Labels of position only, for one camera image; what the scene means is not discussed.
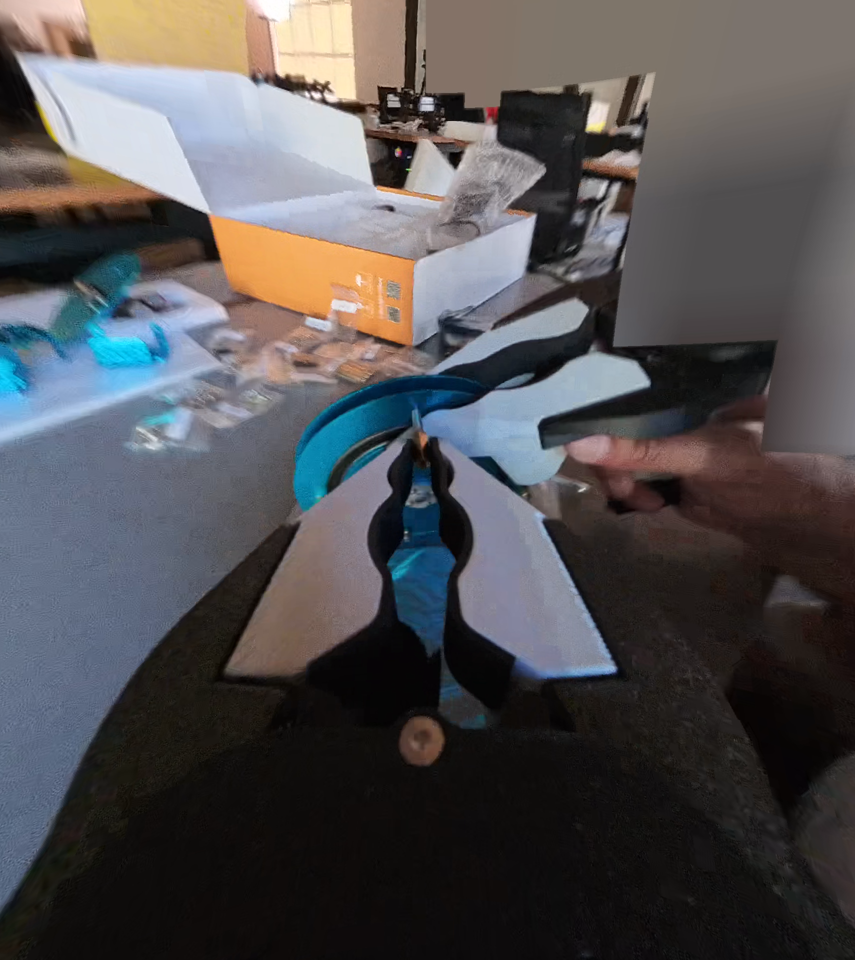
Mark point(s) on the grey desk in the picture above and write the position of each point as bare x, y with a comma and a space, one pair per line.
97, 562

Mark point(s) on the brass hex standoff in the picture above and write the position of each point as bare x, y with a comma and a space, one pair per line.
420, 442

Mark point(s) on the wooden background work table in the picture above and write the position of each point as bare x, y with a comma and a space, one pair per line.
607, 169

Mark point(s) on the white foam tray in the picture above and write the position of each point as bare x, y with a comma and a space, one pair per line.
60, 390

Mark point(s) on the black high-back chair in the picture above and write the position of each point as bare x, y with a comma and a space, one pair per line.
547, 172

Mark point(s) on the person's right hand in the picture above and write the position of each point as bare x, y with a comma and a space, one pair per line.
697, 472

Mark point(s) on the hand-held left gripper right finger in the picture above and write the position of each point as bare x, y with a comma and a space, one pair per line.
525, 592

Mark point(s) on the person's right forearm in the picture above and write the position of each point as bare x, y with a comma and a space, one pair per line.
840, 525

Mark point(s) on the pile of clear parts bags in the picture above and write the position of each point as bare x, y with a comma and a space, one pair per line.
285, 375

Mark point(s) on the blue metal turntable disc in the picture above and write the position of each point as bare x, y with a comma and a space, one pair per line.
352, 420

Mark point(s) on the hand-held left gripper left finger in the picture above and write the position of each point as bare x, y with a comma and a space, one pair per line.
307, 600

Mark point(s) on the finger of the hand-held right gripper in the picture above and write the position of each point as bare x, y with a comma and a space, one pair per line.
547, 397
540, 330

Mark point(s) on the teal metal part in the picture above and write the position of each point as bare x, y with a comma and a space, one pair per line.
94, 300

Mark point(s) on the orange and white cardboard box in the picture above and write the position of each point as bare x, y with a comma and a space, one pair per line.
307, 277

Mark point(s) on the bubble wrapped part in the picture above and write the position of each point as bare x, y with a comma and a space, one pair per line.
487, 187

